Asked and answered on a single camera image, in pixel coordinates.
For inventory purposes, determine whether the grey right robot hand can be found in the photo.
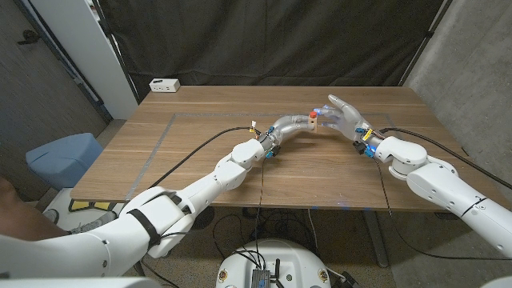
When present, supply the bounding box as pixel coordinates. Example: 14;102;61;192
312;94;384;148

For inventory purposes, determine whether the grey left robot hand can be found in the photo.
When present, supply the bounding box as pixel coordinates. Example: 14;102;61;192
258;114;320;154

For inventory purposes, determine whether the black backdrop curtain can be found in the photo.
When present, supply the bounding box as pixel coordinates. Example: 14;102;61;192
98;0;446;103

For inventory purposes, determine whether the black backdrop stand pole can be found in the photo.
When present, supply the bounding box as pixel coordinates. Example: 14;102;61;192
398;0;455;87
90;0;141;105

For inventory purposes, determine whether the black round floor fan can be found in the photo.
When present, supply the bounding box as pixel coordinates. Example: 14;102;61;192
195;206;216;230

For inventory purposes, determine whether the grey table leg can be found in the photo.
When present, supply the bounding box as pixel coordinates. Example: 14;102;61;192
362;210;390;268

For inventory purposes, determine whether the white power strip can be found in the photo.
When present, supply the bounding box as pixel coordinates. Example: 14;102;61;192
149;78;181;94

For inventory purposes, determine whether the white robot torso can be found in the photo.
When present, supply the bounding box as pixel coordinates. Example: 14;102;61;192
215;238;332;288

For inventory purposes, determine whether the grey finned module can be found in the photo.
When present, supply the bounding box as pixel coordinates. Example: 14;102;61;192
250;268;271;288

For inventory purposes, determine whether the yellow black floor marker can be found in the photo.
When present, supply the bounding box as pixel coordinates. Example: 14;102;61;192
67;199;119;212

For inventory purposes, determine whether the blue stool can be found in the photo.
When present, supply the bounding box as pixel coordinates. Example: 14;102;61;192
25;132;104;191

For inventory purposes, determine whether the white floor board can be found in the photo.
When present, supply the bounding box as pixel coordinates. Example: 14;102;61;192
42;187;121;225

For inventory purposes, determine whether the person's bare leg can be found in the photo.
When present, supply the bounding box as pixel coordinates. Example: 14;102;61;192
0;175;69;242

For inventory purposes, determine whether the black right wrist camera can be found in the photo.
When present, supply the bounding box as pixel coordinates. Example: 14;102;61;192
352;139;376;159

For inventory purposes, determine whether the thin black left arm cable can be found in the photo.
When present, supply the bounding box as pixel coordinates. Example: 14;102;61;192
139;158;267;288

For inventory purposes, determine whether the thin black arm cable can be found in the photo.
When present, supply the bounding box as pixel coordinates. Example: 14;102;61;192
139;158;267;288
374;158;512;261

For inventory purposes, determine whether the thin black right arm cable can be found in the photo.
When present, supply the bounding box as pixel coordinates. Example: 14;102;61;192
374;158;512;261

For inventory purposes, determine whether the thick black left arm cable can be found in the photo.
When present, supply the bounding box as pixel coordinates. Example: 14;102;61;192
148;126;261;189

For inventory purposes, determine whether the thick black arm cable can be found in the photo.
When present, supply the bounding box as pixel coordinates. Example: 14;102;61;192
378;127;512;190
148;126;261;189

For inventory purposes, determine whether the black floor cable bundle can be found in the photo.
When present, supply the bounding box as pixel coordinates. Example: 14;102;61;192
211;206;319;261

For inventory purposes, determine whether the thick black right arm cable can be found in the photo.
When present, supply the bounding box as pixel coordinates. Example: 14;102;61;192
378;127;512;190

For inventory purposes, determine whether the white floor cable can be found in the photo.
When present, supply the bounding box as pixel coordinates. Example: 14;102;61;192
306;208;320;257

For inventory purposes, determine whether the black door handle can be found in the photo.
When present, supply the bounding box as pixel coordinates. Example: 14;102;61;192
17;29;41;45

